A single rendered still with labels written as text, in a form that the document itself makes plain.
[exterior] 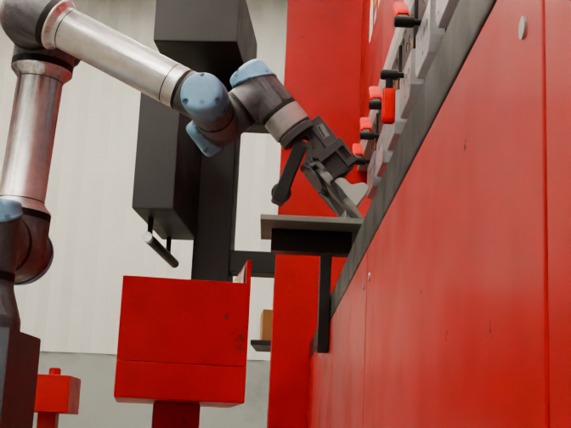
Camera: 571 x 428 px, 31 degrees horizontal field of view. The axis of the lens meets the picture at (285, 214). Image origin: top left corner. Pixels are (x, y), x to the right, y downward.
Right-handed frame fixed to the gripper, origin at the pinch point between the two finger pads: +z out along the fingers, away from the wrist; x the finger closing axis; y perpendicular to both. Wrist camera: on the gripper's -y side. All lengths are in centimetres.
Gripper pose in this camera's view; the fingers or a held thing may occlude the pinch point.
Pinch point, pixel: (354, 223)
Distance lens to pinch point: 186.5
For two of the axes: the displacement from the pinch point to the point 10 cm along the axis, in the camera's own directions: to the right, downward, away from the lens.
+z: 6.2, 7.8, -1.3
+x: -0.7, 2.2, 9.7
